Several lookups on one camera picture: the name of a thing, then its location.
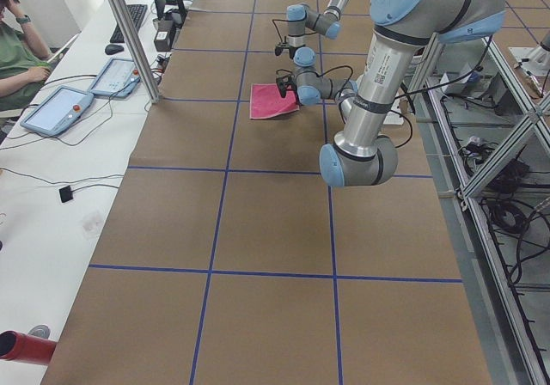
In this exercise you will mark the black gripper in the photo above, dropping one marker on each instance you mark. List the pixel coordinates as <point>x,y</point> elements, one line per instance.
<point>293,51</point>
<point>290,85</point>

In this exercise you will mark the pink and grey towel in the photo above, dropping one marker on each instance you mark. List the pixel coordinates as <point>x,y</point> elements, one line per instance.
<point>266,102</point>

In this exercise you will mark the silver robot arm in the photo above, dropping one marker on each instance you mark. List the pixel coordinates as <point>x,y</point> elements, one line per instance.
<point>360,155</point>
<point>301,21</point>

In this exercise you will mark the black power box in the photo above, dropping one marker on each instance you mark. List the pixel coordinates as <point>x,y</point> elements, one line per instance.
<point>165,33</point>

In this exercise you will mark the far teach pendant tablet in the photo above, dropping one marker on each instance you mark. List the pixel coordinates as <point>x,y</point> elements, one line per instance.
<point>117,79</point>

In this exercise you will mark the teach pendant tablet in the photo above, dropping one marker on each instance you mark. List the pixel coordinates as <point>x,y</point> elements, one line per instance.
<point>58,112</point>
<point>117,79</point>

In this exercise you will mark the black computer mouse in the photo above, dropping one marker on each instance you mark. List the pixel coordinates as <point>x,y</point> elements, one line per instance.
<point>112,49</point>

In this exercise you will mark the near teach pendant tablet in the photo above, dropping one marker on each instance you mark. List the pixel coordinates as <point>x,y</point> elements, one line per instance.
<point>58,112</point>

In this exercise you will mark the small black square device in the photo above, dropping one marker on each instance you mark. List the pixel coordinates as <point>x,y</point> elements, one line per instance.
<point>66,194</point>

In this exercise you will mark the person in green shirt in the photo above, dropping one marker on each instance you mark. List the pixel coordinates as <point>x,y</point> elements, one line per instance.
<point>24,54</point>

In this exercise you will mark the red cylinder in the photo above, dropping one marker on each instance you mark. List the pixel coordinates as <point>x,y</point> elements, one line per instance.
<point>26,348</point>

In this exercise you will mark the aluminium frame post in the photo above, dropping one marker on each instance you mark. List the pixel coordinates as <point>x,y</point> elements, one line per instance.
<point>130,33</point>

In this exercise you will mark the aluminium frame rail structure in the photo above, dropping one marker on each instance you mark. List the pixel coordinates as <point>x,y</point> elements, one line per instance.
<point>487,110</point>

